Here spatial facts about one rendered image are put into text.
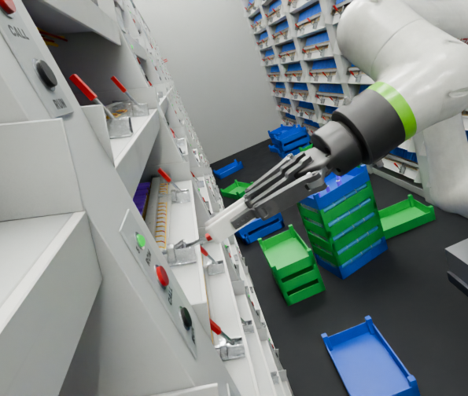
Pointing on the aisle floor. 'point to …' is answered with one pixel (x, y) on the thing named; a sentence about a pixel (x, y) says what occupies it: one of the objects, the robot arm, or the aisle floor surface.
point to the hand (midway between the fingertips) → (230, 220)
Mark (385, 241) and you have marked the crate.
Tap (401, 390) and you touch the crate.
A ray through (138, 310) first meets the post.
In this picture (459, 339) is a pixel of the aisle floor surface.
